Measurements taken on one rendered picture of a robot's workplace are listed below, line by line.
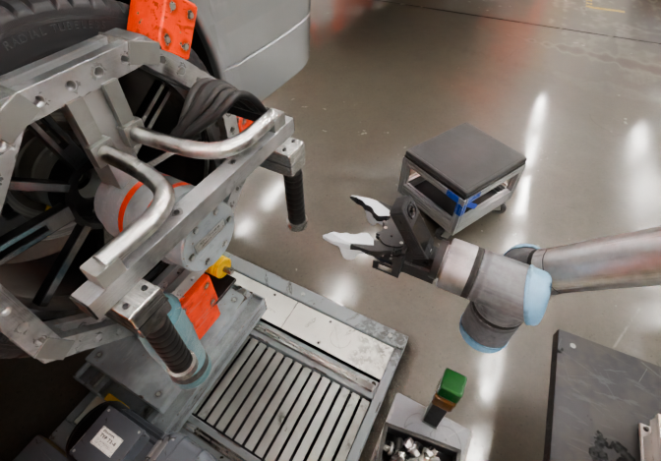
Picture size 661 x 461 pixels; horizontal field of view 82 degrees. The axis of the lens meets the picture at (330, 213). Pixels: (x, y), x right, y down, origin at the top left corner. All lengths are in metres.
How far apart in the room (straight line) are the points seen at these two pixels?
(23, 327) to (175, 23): 0.52
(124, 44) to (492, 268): 0.64
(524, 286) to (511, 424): 0.89
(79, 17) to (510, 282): 0.76
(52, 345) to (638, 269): 0.91
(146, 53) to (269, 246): 1.21
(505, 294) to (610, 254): 0.18
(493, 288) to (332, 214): 1.29
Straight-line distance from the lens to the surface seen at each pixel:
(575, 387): 1.28
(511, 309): 0.68
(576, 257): 0.77
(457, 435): 0.96
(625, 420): 1.31
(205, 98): 0.66
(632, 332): 1.88
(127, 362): 1.35
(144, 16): 0.74
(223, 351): 1.33
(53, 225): 0.81
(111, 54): 0.66
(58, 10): 0.71
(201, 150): 0.59
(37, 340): 0.78
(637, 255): 0.72
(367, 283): 1.62
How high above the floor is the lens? 1.35
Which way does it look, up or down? 46 degrees down
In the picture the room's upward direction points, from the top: straight up
